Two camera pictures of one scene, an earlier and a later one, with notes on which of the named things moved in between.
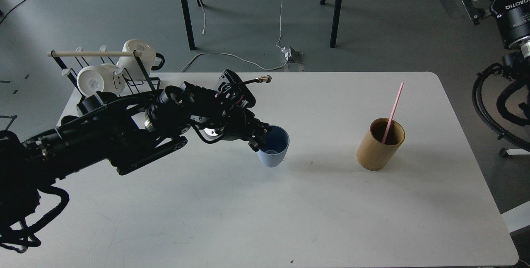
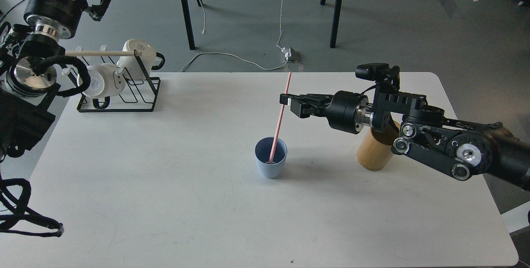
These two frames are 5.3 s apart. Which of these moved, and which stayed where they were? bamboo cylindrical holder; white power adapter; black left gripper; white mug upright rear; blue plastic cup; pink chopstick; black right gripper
Moved: black left gripper; pink chopstick; blue plastic cup; black right gripper
Stayed: white power adapter; white mug upright rear; bamboo cylindrical holder
